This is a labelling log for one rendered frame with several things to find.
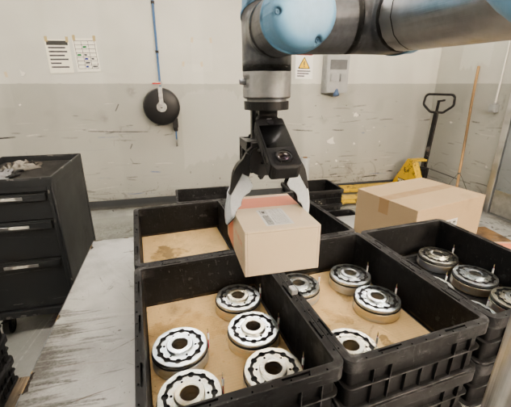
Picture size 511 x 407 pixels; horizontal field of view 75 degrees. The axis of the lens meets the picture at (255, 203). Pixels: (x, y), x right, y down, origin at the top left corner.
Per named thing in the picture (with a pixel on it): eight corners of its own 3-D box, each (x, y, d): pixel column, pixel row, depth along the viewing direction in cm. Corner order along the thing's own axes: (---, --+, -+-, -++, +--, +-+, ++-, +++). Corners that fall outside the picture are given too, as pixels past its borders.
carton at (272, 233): (318, 267, 53) (320, 224, 51) (245, 277, 51) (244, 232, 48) (286, 228, 68) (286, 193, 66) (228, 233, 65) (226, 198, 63)
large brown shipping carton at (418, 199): (409, 261, 124) (418, 211, 117) (353, 231, 149) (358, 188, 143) (475, 239, 141) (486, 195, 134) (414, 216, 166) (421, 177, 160)
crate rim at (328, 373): (347, 377, 50) (349, 365, 49) (137, 444, 41) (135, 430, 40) (257, 255, 86) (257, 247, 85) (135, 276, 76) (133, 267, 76)
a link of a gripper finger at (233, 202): (224, 215, 61) (251, 172, 60) (228, 227, 56) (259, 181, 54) (209, 207, 60) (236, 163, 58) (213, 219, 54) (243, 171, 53)
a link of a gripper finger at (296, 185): (309, 198, 64) (284, 161, 60) (322, 208, 59) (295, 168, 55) (296, 207, 64) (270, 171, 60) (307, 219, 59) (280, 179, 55)
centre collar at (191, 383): (208, 402, 51) (208, 400, 51) (176, 413, 49) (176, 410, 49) (201, 378, 56) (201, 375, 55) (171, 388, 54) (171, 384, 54)
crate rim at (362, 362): (492, 332, 59) (495, 320, 59) (347, 377, 50) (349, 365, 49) (357, 238, 95) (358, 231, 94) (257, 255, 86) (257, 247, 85)
